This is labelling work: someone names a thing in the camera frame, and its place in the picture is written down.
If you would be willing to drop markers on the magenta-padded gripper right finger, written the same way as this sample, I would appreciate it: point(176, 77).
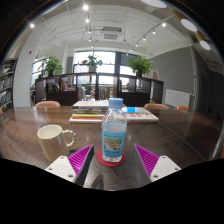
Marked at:
point(155, 164)

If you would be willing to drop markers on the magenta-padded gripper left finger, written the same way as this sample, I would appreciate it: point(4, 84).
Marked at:
point(75, 165)

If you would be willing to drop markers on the clear blue-capped water bottle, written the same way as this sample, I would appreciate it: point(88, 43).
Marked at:
point(114, 140)

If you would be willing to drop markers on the cream ceramic mug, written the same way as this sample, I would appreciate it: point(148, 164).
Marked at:
point(51, 143)

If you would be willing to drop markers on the flat book with colourful edge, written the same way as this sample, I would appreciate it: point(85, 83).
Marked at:
point(85, 118)

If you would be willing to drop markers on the blue-cover book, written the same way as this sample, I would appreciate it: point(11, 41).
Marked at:
point(140, 113)

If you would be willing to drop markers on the thick white-cover book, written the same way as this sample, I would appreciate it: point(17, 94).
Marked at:
point(90, 106)

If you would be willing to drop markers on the low black shelf unit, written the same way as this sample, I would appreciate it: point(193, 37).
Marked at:
point(133, 98)

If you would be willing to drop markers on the bushy green potted plant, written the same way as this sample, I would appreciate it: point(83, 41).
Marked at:
point(140, 65)
point(51, 66)

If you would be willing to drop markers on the tall dark bookshelf unit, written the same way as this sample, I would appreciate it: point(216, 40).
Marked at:
point(7, 86)

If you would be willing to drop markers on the small green potted plant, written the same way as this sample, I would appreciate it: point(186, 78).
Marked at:
point(92, 61)

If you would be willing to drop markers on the white ceiling air conditioner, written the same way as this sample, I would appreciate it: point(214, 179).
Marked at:
point(111, 34)

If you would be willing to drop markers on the ceiling lights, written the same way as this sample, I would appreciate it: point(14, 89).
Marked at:
point(189, 25)

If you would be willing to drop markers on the white wall radiator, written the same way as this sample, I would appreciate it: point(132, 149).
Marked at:
point(177, 97)

